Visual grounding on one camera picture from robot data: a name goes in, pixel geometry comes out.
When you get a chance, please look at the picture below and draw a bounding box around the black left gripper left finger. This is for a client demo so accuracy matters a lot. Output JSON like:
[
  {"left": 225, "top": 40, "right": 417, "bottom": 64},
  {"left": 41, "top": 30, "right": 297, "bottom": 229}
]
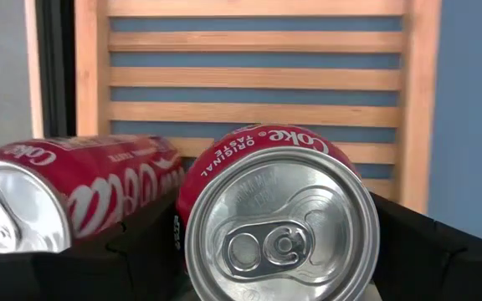
[{"left": 0, "top": 195, "right": 196, "bottom": 301}]

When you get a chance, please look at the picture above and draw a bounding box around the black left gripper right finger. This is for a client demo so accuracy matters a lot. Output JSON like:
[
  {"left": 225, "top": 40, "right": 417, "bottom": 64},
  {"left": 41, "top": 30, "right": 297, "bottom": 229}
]
[{"left": 370, "top": 194, "right": 482, "bottom": 301}]

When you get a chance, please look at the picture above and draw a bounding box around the red Coca-Cola can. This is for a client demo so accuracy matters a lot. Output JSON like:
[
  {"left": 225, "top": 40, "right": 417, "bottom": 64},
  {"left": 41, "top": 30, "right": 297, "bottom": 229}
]
[
  {"left": 0, "top": 134, "right": 186, "bottom": 255},
  {"left": 175, "top": 124, "right": 381, "bottom": 301}
]

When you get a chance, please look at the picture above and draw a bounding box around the wooden slatted shelf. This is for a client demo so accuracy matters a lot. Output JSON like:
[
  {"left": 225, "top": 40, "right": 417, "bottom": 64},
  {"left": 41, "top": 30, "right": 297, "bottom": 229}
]
[{"left": 73, "top": 0, "right": 442, "bottom": 214}]

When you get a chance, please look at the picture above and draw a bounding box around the black aluminium rig frame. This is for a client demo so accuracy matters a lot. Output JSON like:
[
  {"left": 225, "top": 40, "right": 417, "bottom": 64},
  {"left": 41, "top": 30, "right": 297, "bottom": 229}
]
[{"left": 35, "top": 0, "right": 77, "bottom": 137}]

